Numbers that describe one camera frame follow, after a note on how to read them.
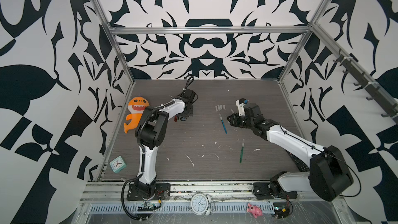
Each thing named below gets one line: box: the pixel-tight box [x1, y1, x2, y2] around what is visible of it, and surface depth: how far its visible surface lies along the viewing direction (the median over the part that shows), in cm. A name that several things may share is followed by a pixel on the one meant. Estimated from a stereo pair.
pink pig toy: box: [246, 203, 263, 219], surface depth 70 cm
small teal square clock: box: [109, 155, 127, 174], surface depth 82 cm
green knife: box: [239, 138, 246, 164], surface depth 89 cm
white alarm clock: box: [187, 192, 212, 216], surface depth 69 cm
